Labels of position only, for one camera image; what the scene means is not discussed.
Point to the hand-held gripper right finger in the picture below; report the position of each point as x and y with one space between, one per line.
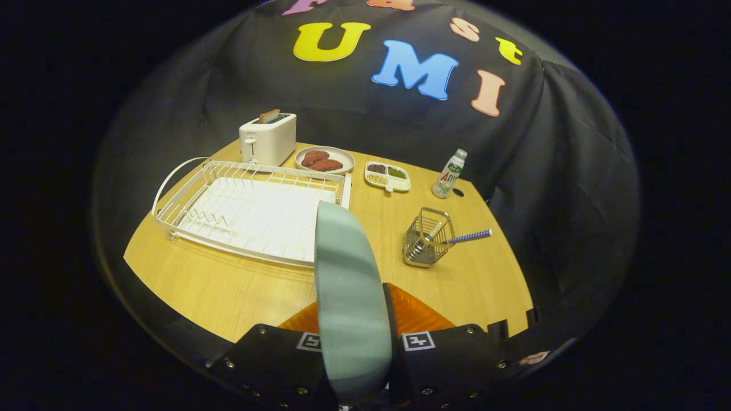
451 365

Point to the pale green plate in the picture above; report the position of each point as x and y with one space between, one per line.
351 297

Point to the pile of green beans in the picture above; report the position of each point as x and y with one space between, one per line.
397 172

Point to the pile of yellow beans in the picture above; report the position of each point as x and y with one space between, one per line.
377 179

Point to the white divided tray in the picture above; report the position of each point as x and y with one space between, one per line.
398 185

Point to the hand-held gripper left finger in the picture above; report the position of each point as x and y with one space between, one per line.
268 359

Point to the white drink bottle green label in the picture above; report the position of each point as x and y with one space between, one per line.
446 180

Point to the round beige plate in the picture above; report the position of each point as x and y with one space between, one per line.
344 160

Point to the pile of dark beans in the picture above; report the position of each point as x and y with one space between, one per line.
377 168

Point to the white toaster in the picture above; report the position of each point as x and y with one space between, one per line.
268 142

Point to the red meat patty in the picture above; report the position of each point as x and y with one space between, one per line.
326 165
314 156

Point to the toast slice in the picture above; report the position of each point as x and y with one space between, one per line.
269 116

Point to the black backdrop cloth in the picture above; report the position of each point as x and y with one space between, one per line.
571 171

